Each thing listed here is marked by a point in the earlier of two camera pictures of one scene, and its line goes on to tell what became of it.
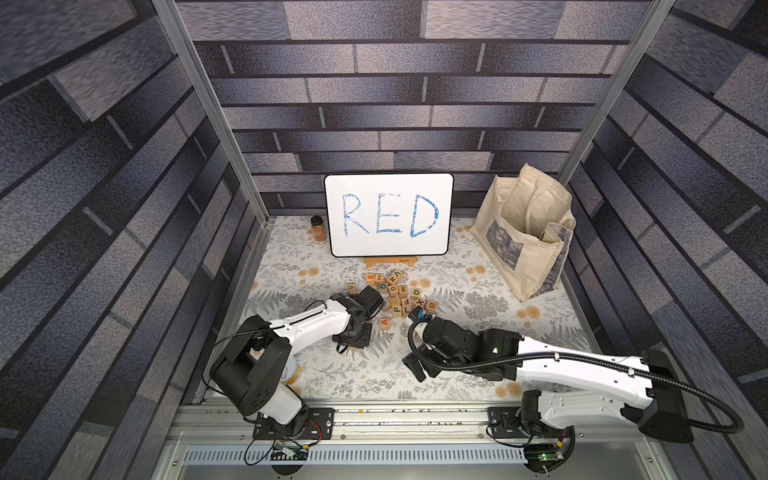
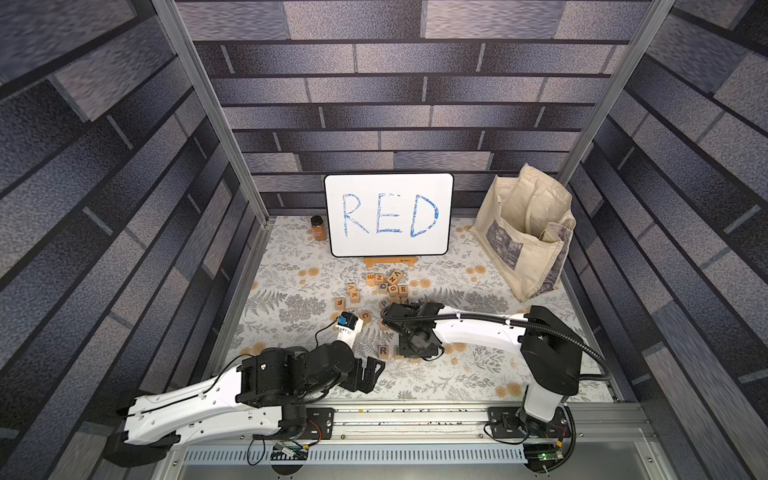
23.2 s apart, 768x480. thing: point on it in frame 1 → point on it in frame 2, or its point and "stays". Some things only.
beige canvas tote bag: x=521 y=229 stays
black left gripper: x=362 y=343 → x=357 y=383
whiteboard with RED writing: x=389 y=214 stays
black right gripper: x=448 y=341 → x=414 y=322
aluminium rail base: x=610 y=442 stays
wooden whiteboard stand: x=370 y=260 stays
